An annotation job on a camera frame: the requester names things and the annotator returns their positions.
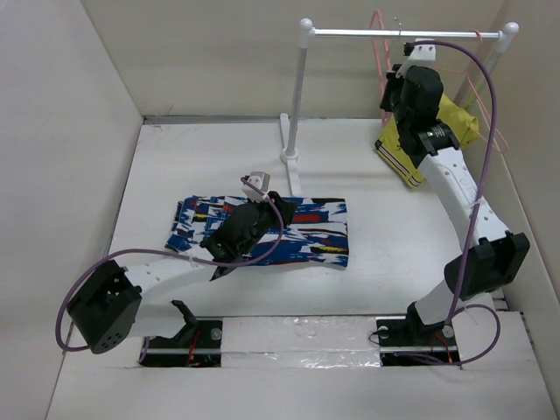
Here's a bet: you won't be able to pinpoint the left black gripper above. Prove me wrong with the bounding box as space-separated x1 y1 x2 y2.
239 192 296 256

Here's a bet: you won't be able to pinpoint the blue white red patterned trousers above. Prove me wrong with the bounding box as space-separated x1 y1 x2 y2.
165 195 349 268

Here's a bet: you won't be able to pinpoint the pink wire hanger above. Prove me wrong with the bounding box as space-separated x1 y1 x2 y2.
369 9 403 128
432 29 509 154

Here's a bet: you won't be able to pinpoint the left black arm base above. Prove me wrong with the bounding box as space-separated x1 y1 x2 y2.
138 299 223 368

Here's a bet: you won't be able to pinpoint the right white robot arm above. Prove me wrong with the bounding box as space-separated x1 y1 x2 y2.
380 65 530 345

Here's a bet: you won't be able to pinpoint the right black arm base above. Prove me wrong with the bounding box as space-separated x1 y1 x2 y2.
368 304 459 367

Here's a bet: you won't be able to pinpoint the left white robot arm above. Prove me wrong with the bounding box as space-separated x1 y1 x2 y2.
59 191 298 354

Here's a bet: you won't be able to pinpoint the yellow folded garment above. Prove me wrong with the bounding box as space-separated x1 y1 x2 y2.
374 94 479 189

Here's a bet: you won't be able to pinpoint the white metal clothes rack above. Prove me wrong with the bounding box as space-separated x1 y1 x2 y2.
280 18 520 197

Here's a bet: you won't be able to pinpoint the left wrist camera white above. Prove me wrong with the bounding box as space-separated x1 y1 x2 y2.
241 171 270 202

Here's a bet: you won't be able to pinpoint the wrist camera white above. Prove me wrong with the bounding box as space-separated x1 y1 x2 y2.
241 171 270 202
395 38 436 78

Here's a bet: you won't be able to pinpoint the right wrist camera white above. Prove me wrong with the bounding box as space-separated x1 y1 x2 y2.
395 38 436 78

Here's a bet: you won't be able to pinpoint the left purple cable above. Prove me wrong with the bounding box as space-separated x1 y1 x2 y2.
56 176 285 354

